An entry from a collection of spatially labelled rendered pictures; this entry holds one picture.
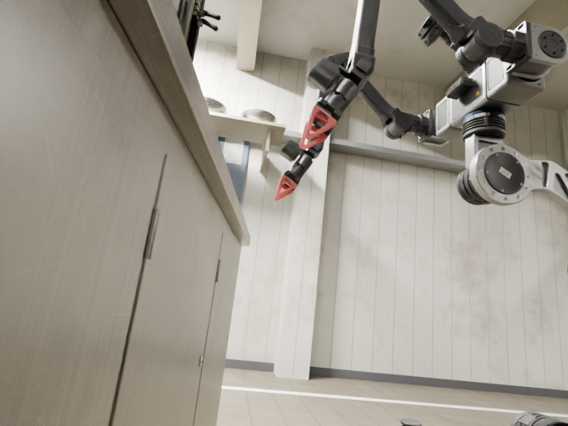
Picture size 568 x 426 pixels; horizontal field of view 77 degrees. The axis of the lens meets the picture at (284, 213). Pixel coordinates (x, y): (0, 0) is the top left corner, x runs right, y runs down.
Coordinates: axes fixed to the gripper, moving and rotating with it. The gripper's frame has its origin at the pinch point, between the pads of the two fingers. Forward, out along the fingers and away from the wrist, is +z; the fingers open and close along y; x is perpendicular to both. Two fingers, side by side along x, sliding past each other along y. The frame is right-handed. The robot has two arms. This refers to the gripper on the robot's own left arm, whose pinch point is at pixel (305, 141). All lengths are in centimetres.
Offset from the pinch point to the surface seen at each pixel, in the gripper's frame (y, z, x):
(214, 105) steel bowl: -230, -90, -109
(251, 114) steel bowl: -232, -106, -78
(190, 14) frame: 0.7, -8.5, -42.1
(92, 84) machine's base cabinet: 55, 34, -9
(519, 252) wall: -294, -199, 251
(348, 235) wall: -294, -88, 74
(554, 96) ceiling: -268, -389, 185
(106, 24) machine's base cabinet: 55, 30, -12
